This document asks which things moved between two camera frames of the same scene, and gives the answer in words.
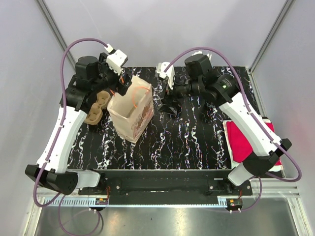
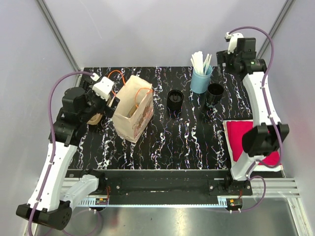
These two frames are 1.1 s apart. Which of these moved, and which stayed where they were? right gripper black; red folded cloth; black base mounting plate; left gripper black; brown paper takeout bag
Moved: right gripper black; left gripper black
Stayed: brown paper takeout bag; red folded cloth; black base mounting plate
